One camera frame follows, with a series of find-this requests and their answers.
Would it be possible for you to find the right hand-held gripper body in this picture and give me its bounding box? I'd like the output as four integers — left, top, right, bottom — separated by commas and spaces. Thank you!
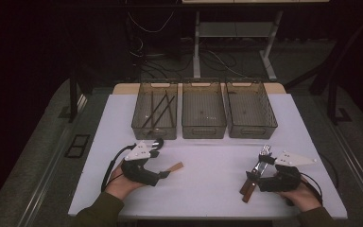
256, 150, 318, 193

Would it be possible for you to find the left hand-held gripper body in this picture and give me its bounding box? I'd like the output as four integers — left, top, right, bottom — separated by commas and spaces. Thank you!
120, 140, 161, 187

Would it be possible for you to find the smoky clear plastic bin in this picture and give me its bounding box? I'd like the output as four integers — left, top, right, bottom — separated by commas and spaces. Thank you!
130, 80, 179, 141
181, 79, 228, 140
225, 79, 279, 140

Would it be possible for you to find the person's left hand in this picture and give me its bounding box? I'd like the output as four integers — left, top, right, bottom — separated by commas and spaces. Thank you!
104, 161, 147, 201

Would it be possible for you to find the person's right hand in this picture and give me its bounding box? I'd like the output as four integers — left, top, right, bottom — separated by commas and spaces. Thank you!
278, 177, 324, 213

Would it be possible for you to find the black metal stand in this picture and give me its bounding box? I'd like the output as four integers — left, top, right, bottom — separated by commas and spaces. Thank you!
68, 70, 91, 124
326, 79, 354, 126

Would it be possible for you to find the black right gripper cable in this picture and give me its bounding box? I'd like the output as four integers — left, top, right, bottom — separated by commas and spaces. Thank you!
299, 153, 340, 207

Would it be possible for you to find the metal floor rail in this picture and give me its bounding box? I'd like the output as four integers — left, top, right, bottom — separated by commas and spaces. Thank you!
20, 94, 88, 227
324, 121, 363, 220

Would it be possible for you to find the tangle of floor cables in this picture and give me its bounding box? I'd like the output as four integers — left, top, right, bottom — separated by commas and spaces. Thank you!
129, 34, 250, 79

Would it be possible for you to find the white desk frame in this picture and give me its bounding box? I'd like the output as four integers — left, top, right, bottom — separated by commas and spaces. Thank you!
181, 0, 330, 82

